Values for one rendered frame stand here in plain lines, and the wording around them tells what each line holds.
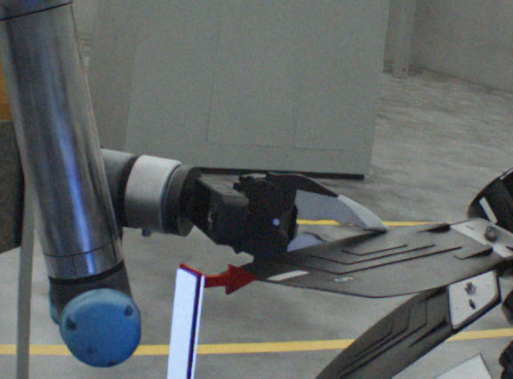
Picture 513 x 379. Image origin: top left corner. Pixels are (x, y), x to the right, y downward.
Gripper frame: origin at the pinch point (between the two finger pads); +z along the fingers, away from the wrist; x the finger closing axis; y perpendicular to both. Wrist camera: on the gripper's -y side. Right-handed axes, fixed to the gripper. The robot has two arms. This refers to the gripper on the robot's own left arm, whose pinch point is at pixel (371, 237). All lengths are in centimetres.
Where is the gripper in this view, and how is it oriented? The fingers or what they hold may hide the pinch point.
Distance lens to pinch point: 93.4
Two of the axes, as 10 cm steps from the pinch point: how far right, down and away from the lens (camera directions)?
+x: -1.5, 9.8, 1.0
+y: 2.6, -0.6, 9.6
